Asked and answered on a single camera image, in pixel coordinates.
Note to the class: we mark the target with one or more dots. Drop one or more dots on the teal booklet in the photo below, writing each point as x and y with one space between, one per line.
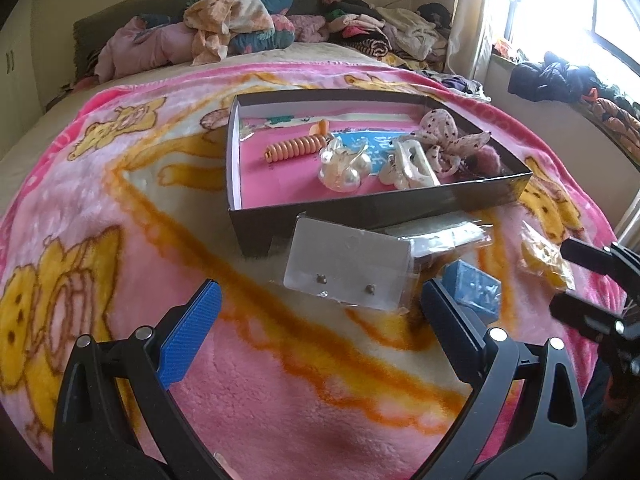
367 140

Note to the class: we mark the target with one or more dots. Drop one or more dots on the pink quilt bundle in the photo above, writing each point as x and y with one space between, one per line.
145 47

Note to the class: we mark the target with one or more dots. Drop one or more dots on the pink cartoon blanket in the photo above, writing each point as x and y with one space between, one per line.
250 385

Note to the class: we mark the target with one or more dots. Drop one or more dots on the teal floral pillow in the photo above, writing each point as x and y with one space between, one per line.
277 2

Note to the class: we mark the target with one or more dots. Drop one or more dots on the dark navy jacket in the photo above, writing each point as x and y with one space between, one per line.
550 77

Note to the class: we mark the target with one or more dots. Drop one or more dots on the grey earring card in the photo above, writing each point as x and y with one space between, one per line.
340 255

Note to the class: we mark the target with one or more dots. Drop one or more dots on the clear plastic packet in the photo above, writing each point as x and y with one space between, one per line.
442 239

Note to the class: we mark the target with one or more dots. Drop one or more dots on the pile of clothes on bed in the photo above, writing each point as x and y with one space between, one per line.
125 15

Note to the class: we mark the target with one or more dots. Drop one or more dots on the peach floral cloth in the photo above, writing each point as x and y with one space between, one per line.
230 15

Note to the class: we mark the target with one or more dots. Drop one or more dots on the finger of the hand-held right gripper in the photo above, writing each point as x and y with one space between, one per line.
575 310
582 254

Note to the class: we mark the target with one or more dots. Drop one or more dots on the pink pompom hair clip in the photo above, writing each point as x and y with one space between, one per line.
490 160

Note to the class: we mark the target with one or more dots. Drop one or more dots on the orange black garment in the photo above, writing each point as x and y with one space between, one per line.
617 120

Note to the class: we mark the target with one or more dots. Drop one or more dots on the pink fuzzy garment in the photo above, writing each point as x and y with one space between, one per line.
310 27

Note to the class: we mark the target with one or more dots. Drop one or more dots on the shallow grey cardboard box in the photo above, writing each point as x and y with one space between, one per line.
350 210

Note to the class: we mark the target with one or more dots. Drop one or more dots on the cream wardrobe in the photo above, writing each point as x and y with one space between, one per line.
15 60

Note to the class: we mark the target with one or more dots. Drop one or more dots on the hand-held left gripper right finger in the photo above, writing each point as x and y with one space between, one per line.
450 320

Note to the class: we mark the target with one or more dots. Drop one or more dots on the beige curtain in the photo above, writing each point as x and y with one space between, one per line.
475 20

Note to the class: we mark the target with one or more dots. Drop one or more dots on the white claw hair clip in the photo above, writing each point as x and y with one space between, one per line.
412 167

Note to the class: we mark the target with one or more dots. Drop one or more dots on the orange cloth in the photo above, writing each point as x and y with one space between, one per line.
507 50

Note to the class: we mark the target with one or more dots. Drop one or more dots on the small blue box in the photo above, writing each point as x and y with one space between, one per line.
472 287

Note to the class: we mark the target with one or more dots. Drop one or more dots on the window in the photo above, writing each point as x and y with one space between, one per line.
565 5

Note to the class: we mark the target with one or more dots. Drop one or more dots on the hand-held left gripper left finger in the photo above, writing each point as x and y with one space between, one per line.
192 332

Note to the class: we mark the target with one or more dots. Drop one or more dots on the pearl hair clip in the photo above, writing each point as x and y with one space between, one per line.
345 170

